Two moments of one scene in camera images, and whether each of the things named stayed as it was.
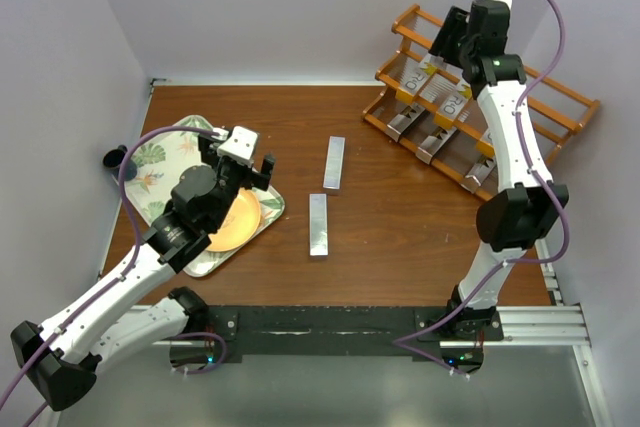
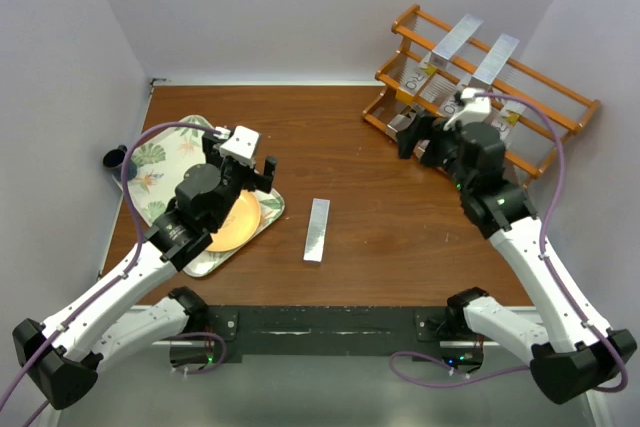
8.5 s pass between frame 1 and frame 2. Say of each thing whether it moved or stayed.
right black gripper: moved
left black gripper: stayed
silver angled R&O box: stayed
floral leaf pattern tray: stayed
